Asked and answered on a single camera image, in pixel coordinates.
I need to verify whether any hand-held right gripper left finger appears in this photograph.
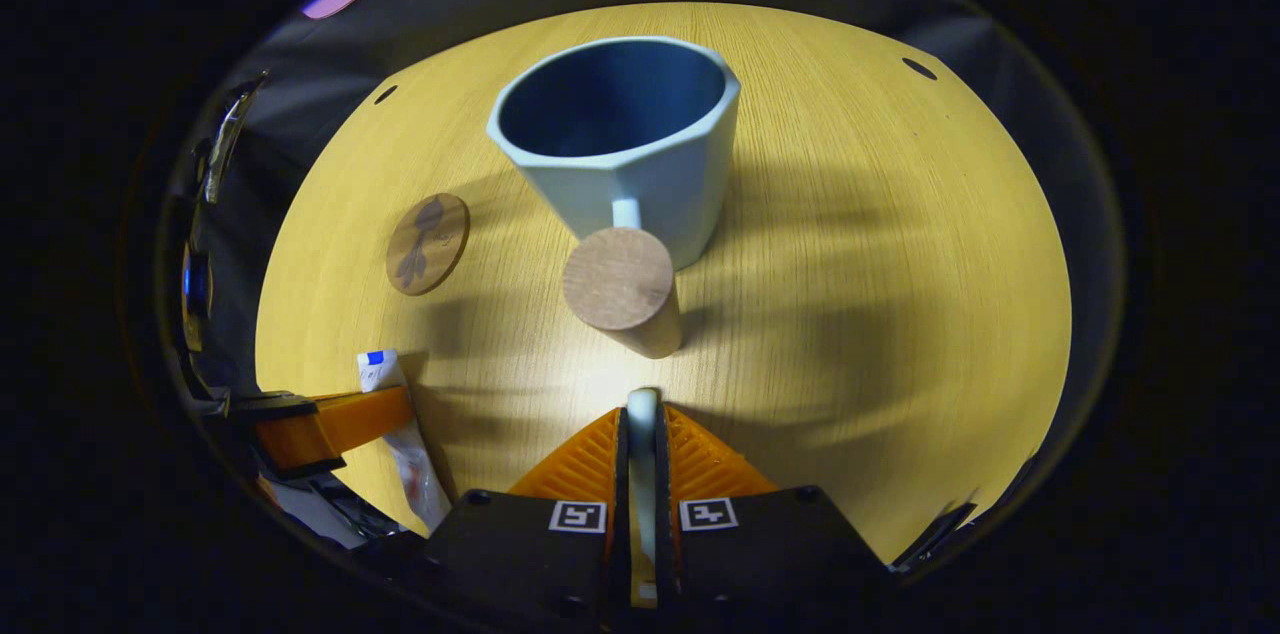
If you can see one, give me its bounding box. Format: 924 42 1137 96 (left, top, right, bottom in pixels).
420 407 631 633

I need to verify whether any wooden desktop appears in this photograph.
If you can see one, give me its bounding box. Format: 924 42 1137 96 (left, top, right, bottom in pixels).
254 1 1073 565

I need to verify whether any round brown coaster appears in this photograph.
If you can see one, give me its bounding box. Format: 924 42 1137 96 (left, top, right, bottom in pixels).
385 192 472 297

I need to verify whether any white toothpaste tube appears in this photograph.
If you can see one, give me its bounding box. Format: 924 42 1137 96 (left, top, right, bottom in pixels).
356 348 453 533

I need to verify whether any light blue cup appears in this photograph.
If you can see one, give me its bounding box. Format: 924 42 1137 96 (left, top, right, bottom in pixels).
486 35 742 360

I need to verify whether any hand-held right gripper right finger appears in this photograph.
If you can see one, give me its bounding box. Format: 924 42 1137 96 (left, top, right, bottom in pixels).
656 403 893 632

